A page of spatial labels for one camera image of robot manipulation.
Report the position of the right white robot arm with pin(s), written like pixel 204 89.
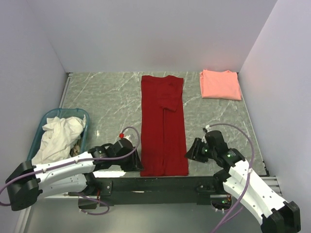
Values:
pixel 237 178

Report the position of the teal plastic basket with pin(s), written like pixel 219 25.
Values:
pixel 78 148

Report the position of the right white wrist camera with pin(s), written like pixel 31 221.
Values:
pixel 207 129

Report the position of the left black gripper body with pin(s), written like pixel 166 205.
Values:
pixel 126 164

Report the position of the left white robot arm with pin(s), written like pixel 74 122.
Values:
pixel 29 182

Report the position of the white cloth in basket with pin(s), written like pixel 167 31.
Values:
pixel 59 137

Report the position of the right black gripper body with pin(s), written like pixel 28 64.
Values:
pixel 211 152

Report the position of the folded pink t shirt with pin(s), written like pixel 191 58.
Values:
pixel 220 85

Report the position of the red t shirt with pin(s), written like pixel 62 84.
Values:
pixel 163 139

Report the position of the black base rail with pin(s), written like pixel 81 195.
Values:
pixel 154 190

